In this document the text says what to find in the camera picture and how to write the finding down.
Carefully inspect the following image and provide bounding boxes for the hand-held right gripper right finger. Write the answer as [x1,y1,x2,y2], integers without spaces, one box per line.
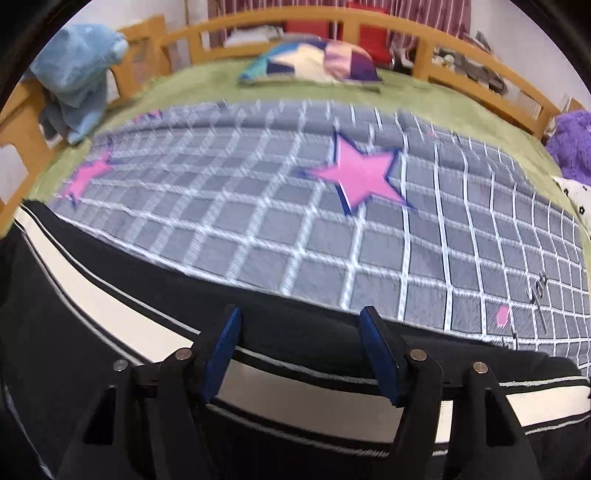
[359,305,546,480]

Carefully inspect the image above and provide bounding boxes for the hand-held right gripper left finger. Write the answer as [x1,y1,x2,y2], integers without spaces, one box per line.
[54,305,244,480]

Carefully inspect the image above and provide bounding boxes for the black pants with white stripe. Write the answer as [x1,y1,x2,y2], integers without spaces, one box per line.
[0,199,591,480]

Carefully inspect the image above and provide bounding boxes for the grey checked star blanket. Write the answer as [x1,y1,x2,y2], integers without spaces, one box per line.
[54,102,591,370]

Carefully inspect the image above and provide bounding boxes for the white black-dotted cushion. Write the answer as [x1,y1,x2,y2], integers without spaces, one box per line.
[551,175,591,238]

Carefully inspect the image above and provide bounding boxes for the green bed sheet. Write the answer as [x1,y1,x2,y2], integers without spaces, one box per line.
[0,60,591,241]

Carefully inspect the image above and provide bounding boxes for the purple plush toy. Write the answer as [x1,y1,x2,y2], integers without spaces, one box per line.
[545,110,591,186]

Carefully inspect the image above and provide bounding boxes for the colourful patchwork pillow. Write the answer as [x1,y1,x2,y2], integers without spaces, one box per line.
[238,38,384,86]

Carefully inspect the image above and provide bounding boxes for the light blue cloth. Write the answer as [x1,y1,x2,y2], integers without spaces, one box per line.
[28,23,130,145]

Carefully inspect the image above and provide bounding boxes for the red chair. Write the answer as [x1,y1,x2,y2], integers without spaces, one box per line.
[284,19,393,65]

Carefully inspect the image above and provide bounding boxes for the striped curtain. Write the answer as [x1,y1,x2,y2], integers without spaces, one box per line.
[208,0,472,51]

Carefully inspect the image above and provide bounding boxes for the wooden bed frame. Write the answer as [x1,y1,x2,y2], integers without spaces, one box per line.
[0,6,575,232]

